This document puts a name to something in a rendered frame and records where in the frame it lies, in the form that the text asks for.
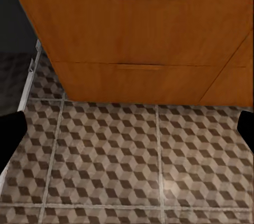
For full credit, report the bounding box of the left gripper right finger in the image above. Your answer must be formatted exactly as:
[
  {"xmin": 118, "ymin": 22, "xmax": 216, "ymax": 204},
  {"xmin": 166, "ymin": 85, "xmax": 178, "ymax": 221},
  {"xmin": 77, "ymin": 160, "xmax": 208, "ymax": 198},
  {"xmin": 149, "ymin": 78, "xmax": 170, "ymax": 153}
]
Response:
[{"xmin": 237, "ymin": 111, "xmax": 254, "ymax": 153}]

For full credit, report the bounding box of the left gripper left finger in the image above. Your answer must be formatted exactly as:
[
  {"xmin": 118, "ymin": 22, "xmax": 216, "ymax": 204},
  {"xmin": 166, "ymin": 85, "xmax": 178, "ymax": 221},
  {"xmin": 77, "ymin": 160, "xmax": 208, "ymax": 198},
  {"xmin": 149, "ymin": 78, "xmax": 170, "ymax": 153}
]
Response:
[{"xmin": 0, "ymin": 111, "xmax": 28, "ymax": 174}]

